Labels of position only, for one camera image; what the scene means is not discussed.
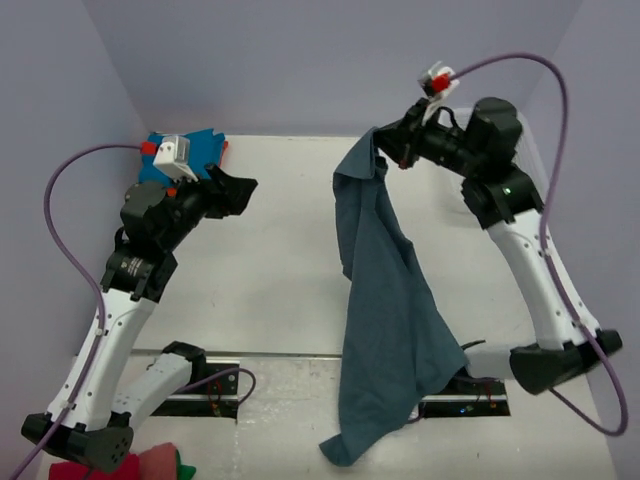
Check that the white plastic basket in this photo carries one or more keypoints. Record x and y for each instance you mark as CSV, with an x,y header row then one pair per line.
x,y
527,158

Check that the magenta folded cloth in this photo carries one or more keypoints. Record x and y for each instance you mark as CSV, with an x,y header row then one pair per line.
x,y
112,462

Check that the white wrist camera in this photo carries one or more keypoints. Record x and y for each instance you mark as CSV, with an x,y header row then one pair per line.
x,y
437,83
172,158

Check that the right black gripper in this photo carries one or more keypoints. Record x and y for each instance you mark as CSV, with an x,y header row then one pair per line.
x,y
402,139

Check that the folded orange t-shirt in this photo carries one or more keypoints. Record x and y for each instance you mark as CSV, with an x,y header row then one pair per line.
x,y
225,150

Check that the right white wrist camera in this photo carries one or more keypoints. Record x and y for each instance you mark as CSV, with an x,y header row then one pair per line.
x,y
437,83

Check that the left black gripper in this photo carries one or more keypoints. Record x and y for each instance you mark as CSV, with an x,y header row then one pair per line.
x,y
222,202

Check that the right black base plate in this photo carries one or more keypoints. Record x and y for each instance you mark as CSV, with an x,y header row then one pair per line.
x,y
464,399

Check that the grey-blue t-shirt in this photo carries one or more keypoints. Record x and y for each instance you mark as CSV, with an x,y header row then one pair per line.
x,y
397,348

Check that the green cloth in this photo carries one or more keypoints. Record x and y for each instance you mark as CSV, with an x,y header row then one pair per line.
x,y
183,471

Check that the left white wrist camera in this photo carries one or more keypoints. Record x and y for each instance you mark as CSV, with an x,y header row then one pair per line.
x,y
172,158

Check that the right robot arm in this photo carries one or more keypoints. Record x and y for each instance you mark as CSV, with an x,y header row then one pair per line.
x,y
569,341

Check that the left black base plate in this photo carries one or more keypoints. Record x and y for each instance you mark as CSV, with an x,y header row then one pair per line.
x,y
216,399

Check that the folded blue t-shirt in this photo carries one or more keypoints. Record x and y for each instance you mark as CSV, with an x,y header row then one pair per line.
x,y
205,147

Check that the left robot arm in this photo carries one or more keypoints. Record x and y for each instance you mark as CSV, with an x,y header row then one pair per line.
x,y
92,421

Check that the pink folded cloth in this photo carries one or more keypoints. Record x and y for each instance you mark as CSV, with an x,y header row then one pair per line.
x,y
158,463

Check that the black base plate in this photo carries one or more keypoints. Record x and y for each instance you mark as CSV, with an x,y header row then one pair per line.
x,y
216,399
464,399

